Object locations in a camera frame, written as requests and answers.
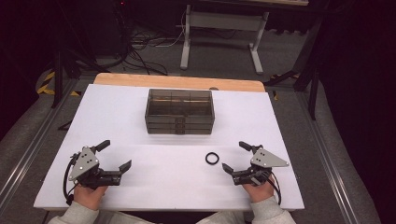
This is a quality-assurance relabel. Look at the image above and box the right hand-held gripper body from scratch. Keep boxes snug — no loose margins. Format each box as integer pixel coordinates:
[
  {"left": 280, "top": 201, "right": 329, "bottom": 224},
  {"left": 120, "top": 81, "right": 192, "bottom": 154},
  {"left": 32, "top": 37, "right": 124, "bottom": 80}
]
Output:
[{"left": 233, "top": 147, "right": 290, "bottom": 188}]

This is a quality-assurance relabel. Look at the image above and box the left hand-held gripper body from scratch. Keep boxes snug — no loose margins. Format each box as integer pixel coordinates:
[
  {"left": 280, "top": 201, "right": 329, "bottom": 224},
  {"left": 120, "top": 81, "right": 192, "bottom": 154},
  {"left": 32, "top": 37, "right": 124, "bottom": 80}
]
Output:
[{"left": 67, "top": 145, "right": 123, "bottom": 190}]

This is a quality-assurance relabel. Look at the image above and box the black ring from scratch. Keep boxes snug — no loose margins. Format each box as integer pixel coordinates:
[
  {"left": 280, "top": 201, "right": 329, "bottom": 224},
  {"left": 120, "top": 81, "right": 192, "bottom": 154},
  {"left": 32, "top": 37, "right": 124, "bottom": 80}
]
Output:
[{"left": 205, "top": 151, "right": 220, "bottom": 166}]

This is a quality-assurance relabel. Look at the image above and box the grey transparent drawer box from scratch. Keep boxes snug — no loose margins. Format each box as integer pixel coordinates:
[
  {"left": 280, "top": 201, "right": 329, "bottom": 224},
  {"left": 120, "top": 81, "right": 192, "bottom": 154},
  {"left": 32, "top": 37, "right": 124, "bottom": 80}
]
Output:
[{"left": 144, "top": 88, "right": 216, "bottom": 135}]

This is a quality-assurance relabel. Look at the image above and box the person's right hand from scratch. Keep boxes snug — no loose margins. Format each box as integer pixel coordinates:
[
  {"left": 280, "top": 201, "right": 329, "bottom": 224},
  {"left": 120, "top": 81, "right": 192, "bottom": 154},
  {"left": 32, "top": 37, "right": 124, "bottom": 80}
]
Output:
[{"left": 242, "top": 176, "right": 276, "bottom": 203}]

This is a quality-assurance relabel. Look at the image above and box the person's left hand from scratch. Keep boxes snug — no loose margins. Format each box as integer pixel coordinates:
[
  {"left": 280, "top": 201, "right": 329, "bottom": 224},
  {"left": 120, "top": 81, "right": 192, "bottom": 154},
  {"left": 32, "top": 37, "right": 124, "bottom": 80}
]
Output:
[{"left": 73, "top": 183, "right": 109, "bottom": 212}]

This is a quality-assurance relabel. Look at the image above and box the white table board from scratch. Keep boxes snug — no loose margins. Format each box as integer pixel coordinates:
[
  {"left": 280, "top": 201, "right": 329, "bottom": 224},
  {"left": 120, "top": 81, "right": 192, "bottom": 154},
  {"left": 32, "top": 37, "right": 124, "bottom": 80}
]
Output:
[{"left": 33, "top": 83, "right": 305, "bottom": 213}]

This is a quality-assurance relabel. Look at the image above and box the wooden table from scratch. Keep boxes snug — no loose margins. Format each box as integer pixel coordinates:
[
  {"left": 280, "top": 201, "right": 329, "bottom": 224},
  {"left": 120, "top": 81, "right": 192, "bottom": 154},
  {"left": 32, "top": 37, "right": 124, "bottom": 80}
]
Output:
[{"left": 92, "top": 73, "right": 266, "bottom": 93}]

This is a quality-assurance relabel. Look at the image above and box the black metal stand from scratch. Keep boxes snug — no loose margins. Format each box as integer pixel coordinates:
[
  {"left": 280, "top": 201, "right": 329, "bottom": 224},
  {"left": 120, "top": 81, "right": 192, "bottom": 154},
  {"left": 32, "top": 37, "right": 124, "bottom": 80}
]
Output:
[
  {"left": 50, "top": 46, "right": 110, "bottom": 109},
  {"left": 263, "top": 18, "right": 325, "bottom": 121}
]

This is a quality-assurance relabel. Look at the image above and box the yellow black floor tape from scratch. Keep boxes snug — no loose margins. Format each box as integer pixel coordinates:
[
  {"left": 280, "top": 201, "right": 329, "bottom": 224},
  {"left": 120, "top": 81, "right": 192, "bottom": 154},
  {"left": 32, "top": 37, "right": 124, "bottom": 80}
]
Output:
[{"left": 36, "top": 71, "right": 82, "bottom": 97}]

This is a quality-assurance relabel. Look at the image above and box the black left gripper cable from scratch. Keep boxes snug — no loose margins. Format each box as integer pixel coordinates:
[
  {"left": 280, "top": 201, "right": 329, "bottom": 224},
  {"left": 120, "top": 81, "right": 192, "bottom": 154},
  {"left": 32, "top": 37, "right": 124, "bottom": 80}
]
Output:
[{"left": 63, "top": 152, "right": 79, "bottom": 206}]

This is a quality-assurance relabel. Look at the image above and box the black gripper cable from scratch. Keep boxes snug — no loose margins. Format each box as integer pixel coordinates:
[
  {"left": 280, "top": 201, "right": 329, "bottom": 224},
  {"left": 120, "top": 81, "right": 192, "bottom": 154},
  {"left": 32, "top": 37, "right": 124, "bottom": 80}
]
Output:
[
  {"left": 266, "top": 176, "right": 283, "bottom": 206},
  {"left": 63, "top": 152, "right": 79, "bottom": 206}
]

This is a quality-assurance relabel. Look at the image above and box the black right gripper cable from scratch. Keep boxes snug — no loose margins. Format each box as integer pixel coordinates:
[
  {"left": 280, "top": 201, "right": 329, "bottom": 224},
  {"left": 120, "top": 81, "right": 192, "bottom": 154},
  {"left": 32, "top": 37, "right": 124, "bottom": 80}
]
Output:
[{"left": 266, "top": 176, "right": 283, "bottom": 206}]

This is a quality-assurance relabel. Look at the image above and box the aluminium floor rail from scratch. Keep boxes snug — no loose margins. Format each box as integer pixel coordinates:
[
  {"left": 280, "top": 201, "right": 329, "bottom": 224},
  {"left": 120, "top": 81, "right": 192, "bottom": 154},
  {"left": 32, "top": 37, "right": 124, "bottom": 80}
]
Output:
[
  {"left": 295, "top": 91, "right": 362, "bottom": 224},
  {"left": 0, "top": 78, "right": 80, "bottom": 213}
]

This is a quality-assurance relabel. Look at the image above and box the bundle of black floor cables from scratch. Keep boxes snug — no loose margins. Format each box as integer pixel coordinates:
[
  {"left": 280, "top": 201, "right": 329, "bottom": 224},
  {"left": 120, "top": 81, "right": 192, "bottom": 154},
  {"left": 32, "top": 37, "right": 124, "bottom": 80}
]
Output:
[{"left": 115, "top": 8, "right": 188, "bottom": 77}]

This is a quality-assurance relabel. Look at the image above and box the white metal desk frame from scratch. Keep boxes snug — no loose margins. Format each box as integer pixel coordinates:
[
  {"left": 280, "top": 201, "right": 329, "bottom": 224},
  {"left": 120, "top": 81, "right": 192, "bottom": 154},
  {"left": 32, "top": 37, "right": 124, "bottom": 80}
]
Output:
[{"left": 179, "top": 3, "right": 271, "bottom": 76}]

